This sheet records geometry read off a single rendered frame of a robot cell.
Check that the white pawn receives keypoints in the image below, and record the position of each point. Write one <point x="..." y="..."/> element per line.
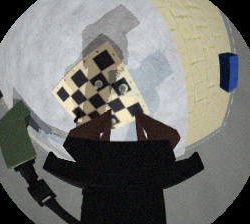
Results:
<point x="98" y="84"/>

